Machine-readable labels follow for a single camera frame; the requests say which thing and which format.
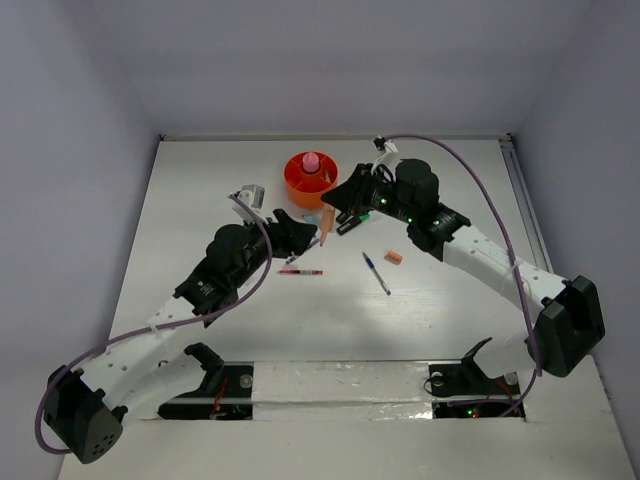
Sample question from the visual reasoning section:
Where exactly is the orange round divided organizer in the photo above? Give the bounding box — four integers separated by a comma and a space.
283, 151, 339, 210

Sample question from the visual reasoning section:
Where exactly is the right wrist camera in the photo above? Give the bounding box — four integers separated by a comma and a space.
371, 136, 399, 173

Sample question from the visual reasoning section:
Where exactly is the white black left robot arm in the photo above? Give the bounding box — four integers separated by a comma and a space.
33, 206, 316, 464

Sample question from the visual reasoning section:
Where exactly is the black highlighter orange cap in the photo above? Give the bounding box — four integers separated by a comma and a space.
336, 212, 351, 225

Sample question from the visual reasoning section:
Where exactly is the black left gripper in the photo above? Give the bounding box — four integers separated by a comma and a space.
231, 210, 315, 289

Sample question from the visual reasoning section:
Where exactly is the pink capped sticker bottle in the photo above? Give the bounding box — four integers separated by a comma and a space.
301, 151, 320, 174

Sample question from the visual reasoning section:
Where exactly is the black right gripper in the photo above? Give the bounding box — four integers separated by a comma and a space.
321, 163, 417, 224

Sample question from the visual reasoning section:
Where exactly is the purple gel pen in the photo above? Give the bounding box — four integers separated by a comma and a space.
284, 238, 319, 265

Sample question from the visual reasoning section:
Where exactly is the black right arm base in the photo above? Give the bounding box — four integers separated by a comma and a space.
423, 338, 525, 419

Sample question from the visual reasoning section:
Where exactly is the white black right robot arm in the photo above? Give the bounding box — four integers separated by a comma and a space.
322, 159, 605, 392

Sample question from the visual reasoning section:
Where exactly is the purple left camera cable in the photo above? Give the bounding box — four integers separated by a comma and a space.
34, 197, 275, 455

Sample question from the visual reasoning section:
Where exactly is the blue translucent highlighter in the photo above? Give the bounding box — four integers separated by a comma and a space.
302, 215, 322, 229

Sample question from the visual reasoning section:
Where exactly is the red gel pen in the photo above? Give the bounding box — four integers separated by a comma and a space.
278, 269, 324, 276

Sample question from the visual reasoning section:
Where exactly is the orange translucent highlighter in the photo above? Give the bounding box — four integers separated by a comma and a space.
319, 204, 335, 246

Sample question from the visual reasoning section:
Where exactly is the blue ballpoint pen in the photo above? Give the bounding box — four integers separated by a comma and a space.
362, 251, 391, 296

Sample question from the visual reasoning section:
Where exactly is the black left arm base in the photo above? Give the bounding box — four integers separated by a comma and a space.
157, 343, 254, 421

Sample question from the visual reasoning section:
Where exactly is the black highlighter green cap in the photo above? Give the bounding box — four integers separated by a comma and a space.
336, 214, 370, 236

